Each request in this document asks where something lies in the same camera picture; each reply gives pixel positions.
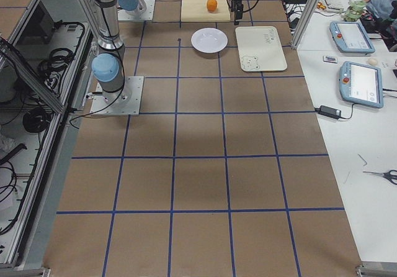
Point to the black scissors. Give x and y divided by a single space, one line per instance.
388 175

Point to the beige round object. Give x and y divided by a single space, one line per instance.
372 61

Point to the small white blue card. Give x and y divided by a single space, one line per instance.
330 59

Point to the green white tape stack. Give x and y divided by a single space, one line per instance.
354 10

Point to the aluminium frame post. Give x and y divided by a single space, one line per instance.
303 23

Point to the cream rectangular tray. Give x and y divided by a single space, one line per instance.
260 49

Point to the orange fruit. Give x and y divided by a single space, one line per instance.
212 5

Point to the wooden cutting board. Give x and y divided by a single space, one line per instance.
196 11

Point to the lower blue teach pendant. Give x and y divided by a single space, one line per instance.
361 84

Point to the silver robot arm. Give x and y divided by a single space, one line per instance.
108 66
133 6

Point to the upper blue teach pendant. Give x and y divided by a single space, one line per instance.
351 37

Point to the black power adapter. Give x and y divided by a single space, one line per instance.
328 112

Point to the metal cabinet frame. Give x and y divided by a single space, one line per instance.
46 49

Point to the white round plate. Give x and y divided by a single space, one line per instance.
209 40

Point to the black allen key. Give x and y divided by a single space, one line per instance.
363 159

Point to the blue teach pendant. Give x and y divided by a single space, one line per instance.
361 84
351 37

